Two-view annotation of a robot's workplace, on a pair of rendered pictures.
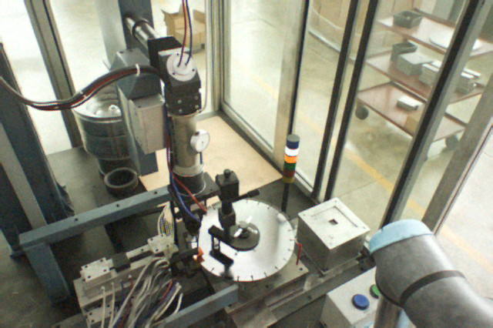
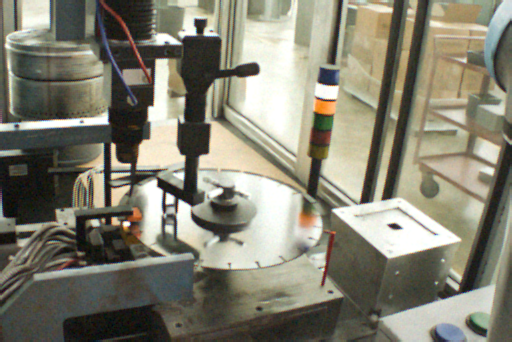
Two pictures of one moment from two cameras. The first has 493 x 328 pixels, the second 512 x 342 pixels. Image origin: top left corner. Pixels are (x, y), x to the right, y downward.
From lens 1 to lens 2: 55 cm
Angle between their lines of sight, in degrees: 21
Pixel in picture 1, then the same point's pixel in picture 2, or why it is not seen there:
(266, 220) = (271, 199)
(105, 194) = not seen: hidden behind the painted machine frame
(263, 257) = (258, 242)
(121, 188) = not seen: hidden behind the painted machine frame
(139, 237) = (47, 218)
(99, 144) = (28, 93)
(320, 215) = (371, 216)
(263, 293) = (251, 318)
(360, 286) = (448, 314)
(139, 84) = not seen: outside the picture
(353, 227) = (430, 235)
